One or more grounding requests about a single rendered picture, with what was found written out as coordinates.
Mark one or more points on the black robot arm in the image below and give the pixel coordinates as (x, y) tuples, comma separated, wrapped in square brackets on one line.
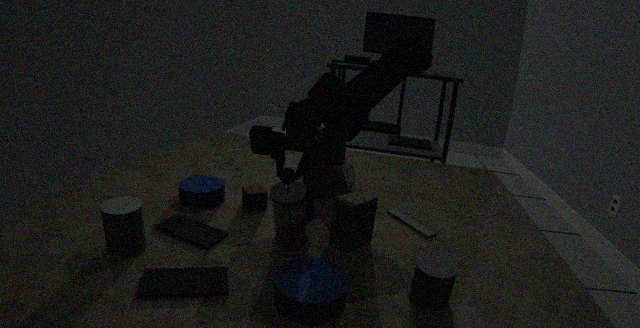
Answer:
[(332, 101)]

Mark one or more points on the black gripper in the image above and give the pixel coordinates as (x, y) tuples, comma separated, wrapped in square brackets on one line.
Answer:
[(264, 141)]

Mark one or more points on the blue cylinder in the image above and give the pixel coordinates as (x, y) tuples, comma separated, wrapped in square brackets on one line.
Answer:
[(201, 192), (310, 291)]

